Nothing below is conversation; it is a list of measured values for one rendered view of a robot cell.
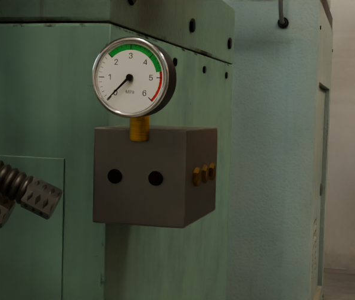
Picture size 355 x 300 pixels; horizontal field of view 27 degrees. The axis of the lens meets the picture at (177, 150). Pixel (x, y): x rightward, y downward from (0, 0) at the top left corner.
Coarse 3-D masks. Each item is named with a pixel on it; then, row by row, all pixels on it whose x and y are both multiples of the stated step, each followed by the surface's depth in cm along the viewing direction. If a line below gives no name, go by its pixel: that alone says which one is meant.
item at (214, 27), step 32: (0, 0) 67; (32, 0) 66; (64, 0) 66; (96, 0) 65; (128, 0) 69; (160, 0) 79; (192, 0) 92; (160, 32) 79; (192, 32) 93; (224, 32) 112
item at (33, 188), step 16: (0, 160) 57; (0, 176) 56; (16, 176) 57; (32, 176) 57; (0, 192) 57; (16, 192) 56; (32, 192) 56; (48, 192) 57; (0, 208) 57; (32, 208) 57; (48, 208) 56; (0, 224) 58
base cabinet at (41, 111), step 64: (0, 64) 68; (64, 64) 66; (192, 64) 94; (0, 128) 68; (64, 128) 66; (64, 192) 66; (0, 256) 68; (64, 256) 67; (128, 256) 72; (192, 256) 98
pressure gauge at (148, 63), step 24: (120, 48) 58; (144, 48) 58; (96, 72) 58; (120, 72) 58; (144, 72) 58; (168, 72) 57; (96, 96) 58; (120, 96) 58; (144, 96) 58; (168, 96) 59; (144, 120) 60
